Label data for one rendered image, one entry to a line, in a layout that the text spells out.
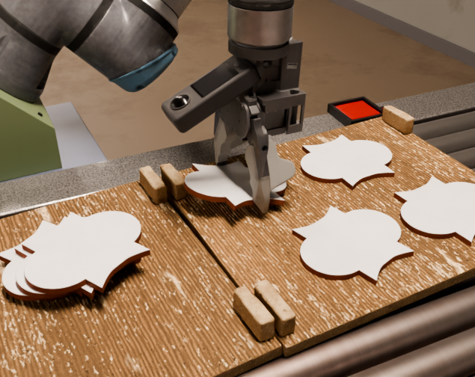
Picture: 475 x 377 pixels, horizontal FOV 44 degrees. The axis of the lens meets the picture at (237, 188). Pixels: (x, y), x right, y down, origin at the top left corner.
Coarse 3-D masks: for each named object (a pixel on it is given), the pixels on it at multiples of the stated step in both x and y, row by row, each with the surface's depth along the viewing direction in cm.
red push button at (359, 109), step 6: (354, 102) 105; (360, 102) 105; (342, 108) 103; (348, 108) 103; (354, 108) 103; (360, 108) 103; (366, 108) 103; (372, 108) 103; (348, 114) 101; (354, 114) 101; (360, 114) 101; (366, 114) 101; (372, 114) 101
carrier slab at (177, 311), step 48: (96, 192) 80; (144, 192) 80; (0, 240) 72; (144, 240) 72; (192, 240) 72; (0, 288) 65; (144, 288) 65; (192, 288) 65; (0, 336) 59; (48, 336) 59; (96, 336) 59; (144, 336) 59; (192, 336) 59; (240, 336) 59
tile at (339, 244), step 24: (336, 216) 74; (360, 216) 74; (384, 216) 74; (312, 240) 70; (336, 240) 70; (360, 240) 70; (384, 240) 70; (312, 264) 67; (336, 264) 67; (360, 264) 67; (384, 264) 67
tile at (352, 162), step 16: (320, 144) 89; (336, 144) 89; (352, 144) 89; (368, 144) 89; (304, 160) 85; (320, 160) 85; (336, 160) 85; (352, 160) 85; (368, 160) 85; (384, 160) 85; (320, 176) 82; (336, 176) 82; (352, 176) 82; (368, 176) 82; (384, 176) 83
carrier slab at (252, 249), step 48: (288, 144) 91; (384, 144) 91; (288, 192) 80; (336, 192) 80; (384, 192) 80; (240, 240) 72; (288, 240) 72; (432, 240) 72; (288, 288) 65; (336, 288) 65; (384, 288) 65; (432, 288) 65; (288, 336) 59
